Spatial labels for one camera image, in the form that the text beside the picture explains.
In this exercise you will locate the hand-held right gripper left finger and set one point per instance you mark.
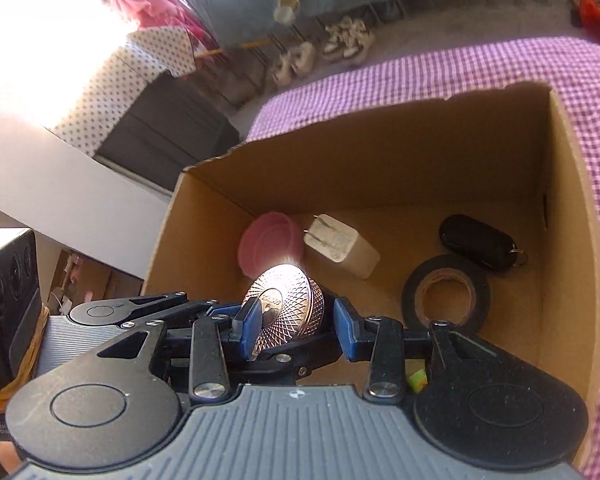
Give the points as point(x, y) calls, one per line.
point(247, 330)

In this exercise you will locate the white dotted cloth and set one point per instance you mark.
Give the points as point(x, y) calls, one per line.
point(130, 75)

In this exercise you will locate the pink garment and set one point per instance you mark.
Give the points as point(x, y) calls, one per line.
point(150, 0)

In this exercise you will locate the white sneaker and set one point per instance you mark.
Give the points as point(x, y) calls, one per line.
point(361, 40)
point(336, 40)

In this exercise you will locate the white plug charger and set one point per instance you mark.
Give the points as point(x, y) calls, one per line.
point(350, 255)

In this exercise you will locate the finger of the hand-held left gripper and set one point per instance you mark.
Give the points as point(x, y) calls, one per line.
point(170, 302)
point(310, 355)

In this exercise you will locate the red checked tablecloth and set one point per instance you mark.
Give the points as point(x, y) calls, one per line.
point(480, 65)

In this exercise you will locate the white furniture panel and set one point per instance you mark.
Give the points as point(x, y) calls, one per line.
point(55, 185)

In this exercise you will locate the red shoe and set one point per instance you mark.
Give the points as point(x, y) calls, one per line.
point(592, 12)

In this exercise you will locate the brown cardboard box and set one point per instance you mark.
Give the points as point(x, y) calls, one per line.
point(380, 160)

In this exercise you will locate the gold-lid black jar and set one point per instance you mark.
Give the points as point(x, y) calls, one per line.
point(290, 310)

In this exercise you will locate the pink plastic lid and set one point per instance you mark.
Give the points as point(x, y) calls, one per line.
point(267, 245)

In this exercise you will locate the black tape roll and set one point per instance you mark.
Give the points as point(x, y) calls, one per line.
point(415, 300)

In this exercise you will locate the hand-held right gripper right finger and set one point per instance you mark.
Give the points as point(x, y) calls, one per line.
point(347, 332)

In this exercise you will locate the black key fob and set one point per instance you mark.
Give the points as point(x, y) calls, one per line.
point(475, 242)

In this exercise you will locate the dark grey cabinet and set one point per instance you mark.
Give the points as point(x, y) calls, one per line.
point(170, 135)

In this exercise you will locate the beige fluffy slipper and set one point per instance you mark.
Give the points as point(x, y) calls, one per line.
point(302, 56)
point(282, 69)

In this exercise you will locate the bamboo stick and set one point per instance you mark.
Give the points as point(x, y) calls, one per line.
point(235, 46)

